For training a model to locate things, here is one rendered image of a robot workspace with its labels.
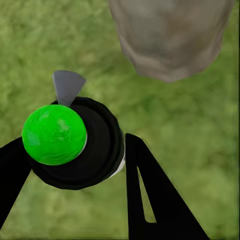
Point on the tree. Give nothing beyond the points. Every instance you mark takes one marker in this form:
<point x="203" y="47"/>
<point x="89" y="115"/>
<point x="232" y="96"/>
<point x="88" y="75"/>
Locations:
<point x="170" y="40"/>

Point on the pesticide atomizer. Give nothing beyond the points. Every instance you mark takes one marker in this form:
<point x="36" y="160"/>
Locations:
<point x="75" y="142"/>

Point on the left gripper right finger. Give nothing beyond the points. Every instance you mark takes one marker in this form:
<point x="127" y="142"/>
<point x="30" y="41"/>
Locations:
<point x="174" y="220"/>

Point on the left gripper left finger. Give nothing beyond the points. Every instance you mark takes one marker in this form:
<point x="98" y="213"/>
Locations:
<point x="14" y="171"/>

